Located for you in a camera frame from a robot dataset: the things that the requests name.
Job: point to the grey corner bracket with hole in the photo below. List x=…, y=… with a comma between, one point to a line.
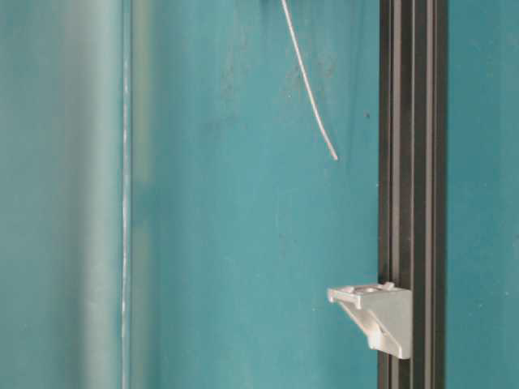
x=383, y=312

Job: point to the black aluminium extrusion post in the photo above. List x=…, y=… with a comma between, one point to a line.
x=413, y=181

